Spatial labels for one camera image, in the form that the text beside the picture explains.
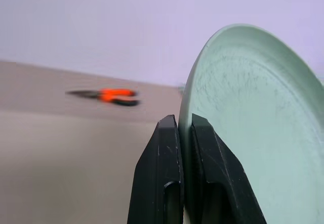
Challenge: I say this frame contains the orange-handled black pliers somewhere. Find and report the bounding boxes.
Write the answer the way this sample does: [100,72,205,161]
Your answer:
[65,87,141,107]

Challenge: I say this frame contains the green plate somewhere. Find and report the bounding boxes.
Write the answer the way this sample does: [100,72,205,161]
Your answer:
[178,23,324,224]

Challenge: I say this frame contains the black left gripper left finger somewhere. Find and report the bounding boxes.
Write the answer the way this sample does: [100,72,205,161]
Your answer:
[127,114,185,224]

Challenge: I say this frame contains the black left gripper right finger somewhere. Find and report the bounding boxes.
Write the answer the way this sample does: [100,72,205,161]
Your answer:
[189,113,267,224]

